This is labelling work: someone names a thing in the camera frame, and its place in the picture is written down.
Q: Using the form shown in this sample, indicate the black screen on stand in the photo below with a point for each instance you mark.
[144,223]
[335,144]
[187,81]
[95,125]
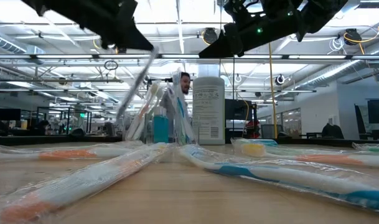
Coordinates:
[237,109]

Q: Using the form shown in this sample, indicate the clear acrylic organizer holder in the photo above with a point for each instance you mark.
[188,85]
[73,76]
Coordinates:
[148,133]

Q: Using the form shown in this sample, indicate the white toothbrush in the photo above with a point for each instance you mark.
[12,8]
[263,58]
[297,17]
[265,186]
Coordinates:
[138,84]

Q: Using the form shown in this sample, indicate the yellow container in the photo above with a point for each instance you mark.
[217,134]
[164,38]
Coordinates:
[24,124]

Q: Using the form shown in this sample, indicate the red object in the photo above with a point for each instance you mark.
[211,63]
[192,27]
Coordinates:
[253,129]

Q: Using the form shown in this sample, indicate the grey bin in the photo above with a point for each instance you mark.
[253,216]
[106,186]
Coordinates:
[270,130]

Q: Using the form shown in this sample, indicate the orange toothbrush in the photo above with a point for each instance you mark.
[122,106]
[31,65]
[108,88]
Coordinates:
[68,186]
[142,112]
[68,154]
[326,159]

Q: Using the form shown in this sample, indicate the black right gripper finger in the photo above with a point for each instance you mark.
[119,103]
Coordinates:
[229,43]

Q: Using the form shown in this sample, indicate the black table edge rail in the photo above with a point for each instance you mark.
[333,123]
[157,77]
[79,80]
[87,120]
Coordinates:
[83,139]

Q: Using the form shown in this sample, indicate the teal toothpaste tube white cap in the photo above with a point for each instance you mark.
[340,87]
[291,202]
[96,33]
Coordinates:
[161,130]

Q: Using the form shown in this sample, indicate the black chair back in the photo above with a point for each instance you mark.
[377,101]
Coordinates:
[332,132]

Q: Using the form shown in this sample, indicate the white labelled wipes canister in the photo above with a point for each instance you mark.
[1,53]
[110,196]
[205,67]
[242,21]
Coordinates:
[208,118]

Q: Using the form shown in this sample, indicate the person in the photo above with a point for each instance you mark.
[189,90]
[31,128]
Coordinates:
[186,82]

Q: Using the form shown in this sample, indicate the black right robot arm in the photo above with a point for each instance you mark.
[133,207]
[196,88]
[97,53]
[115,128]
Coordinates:
[320,12]

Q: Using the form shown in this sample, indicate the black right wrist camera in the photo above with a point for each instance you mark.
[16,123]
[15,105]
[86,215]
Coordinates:
[239,12]

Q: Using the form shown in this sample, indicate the silver ventilation duct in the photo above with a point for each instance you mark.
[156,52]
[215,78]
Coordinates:
[5,43]
[329,76]

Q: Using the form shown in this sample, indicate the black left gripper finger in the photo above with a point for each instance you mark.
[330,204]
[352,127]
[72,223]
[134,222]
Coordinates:
[131,31]

